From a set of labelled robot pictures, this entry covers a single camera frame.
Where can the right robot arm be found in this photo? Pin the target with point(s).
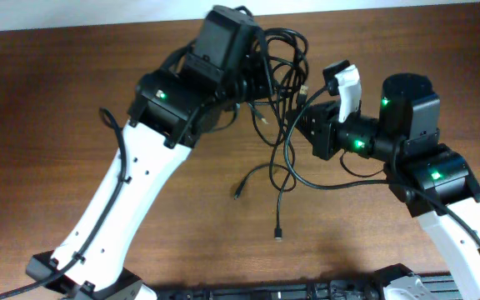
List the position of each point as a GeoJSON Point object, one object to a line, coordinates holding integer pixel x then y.
{"type": "Point", "coordinates": [433, 181]}

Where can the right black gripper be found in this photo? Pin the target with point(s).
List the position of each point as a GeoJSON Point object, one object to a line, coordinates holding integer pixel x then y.
{"type": "Point", "coordinates": [323, 135]}

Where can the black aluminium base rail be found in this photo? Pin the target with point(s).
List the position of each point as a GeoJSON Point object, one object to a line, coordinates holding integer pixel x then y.
{"type": "Point", "coordinates": [392, 282]}

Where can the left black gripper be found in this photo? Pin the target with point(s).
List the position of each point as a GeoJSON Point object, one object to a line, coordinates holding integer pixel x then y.
{"type": "Point", "coordinates": [257, 66]}

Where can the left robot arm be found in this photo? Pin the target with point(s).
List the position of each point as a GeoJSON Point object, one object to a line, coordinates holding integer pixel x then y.
{"type": "Point", "coordinates": [226, 64]}

